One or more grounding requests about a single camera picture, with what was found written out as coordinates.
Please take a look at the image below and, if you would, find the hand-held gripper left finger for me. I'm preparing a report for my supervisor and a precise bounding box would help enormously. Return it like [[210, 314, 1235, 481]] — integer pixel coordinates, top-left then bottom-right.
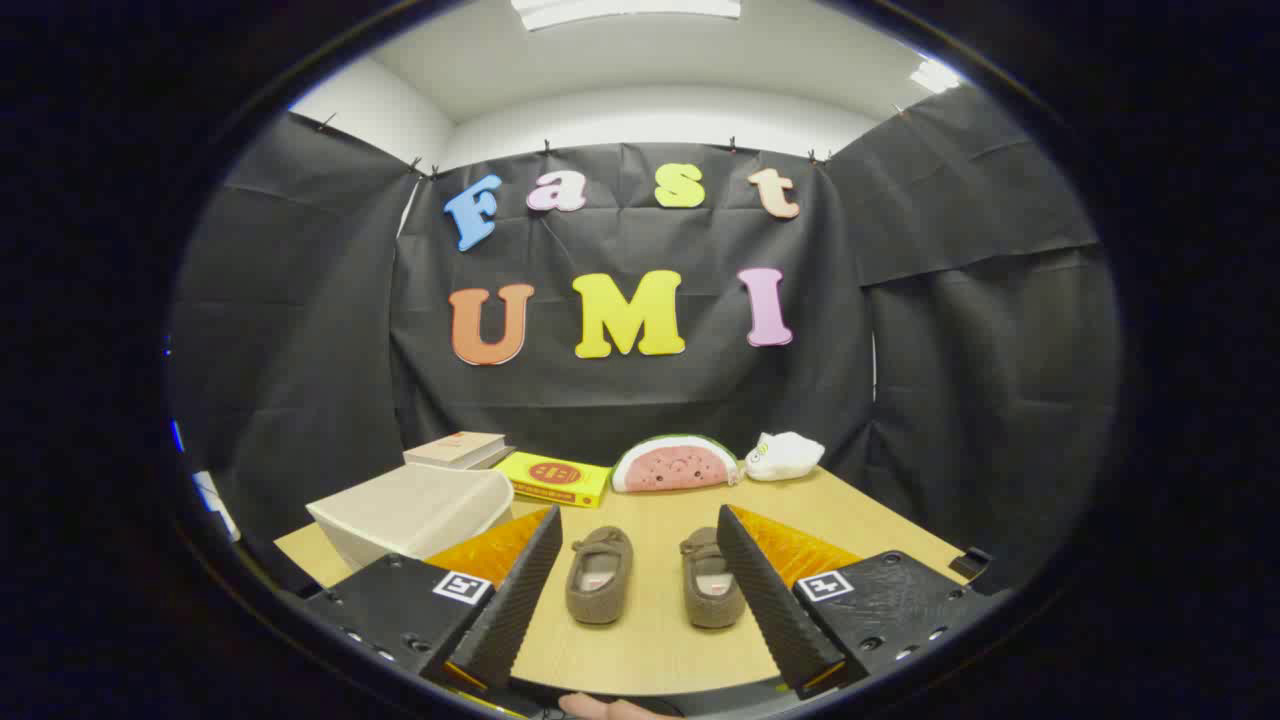
[[300, 505, 564, 693]]

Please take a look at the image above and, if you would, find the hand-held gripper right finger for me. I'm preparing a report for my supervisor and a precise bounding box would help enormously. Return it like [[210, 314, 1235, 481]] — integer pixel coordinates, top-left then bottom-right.
[[716, 503, 1011, 701]]

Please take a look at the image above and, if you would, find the brown fuzzy shoe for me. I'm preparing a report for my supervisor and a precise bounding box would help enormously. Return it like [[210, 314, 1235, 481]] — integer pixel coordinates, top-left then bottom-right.
[[565, 526, 635, 626], [679, 527, 747, 630]]

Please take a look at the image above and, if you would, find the beige fabric storage box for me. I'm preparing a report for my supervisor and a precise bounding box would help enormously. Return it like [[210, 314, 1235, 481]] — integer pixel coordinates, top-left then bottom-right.
[[305, 462, 516, 573]]

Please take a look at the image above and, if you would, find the yellow book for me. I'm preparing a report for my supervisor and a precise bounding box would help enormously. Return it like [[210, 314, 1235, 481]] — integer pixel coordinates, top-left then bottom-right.
[[493, 451, 613, 509]]

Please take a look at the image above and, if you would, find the white plush toy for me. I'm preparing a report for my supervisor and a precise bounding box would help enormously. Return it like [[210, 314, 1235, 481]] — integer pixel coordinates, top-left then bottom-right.
[[743, 431, 826, 483]]

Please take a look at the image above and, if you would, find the beige paperback book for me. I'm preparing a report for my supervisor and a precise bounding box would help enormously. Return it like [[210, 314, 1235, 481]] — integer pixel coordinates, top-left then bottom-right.
[[403, 431, 508, 467]]

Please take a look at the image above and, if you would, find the watermelon plush toy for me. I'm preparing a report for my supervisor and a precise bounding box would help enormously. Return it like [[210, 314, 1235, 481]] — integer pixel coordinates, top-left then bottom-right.
[[610, 433, 743, 494]]

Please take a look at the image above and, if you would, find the white sheet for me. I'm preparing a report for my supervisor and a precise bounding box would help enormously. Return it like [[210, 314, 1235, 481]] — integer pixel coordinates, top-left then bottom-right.
[[195, 470, 241, 541]]

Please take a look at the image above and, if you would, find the small ceiling light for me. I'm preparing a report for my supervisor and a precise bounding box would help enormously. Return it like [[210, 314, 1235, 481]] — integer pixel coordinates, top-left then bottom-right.
[[908, 58, 963, 96]]

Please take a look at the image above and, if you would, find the long ceiling light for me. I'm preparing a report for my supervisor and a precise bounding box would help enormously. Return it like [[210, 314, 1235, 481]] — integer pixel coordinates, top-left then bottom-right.
[[510, 0, 743, 31]]

